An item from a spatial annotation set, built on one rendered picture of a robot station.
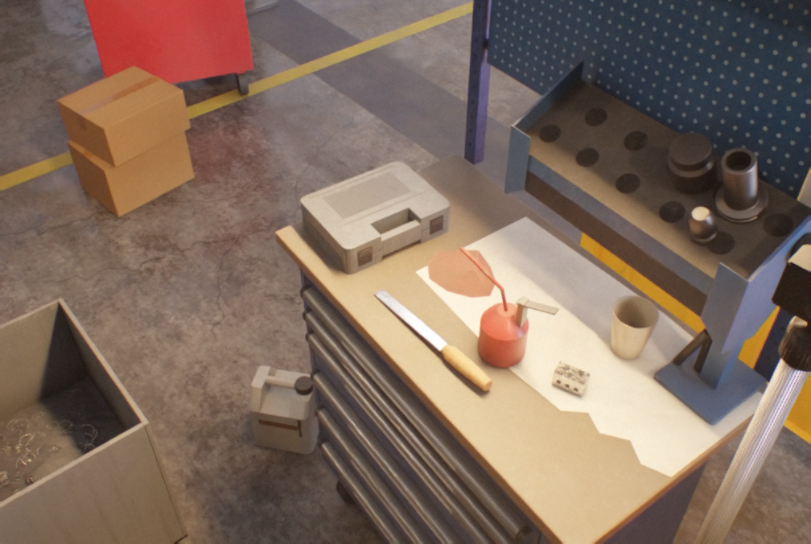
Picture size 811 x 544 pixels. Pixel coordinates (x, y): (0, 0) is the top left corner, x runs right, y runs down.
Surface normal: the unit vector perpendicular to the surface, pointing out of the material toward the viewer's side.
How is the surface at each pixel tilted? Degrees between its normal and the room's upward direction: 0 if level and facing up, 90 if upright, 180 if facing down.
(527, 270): 0
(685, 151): 28
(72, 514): 90
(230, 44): 90
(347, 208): 0
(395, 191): 0
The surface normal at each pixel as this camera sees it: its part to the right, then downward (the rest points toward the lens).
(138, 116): 0.77, 0.42
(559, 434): 0.00, -0.76
